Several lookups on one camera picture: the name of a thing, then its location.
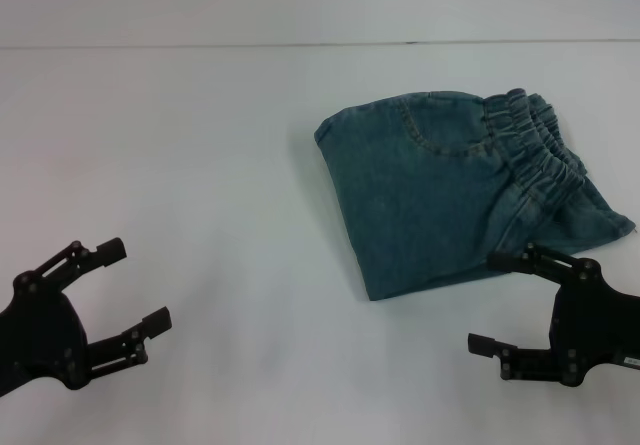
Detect blue denim shorts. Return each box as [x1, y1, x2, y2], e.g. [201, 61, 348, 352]
[313, 87, 638, 303]

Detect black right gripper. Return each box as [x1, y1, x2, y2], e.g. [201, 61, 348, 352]
[466, 243, 640, 387]

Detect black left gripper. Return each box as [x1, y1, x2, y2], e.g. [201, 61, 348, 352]
[0, 237, 173, 392]

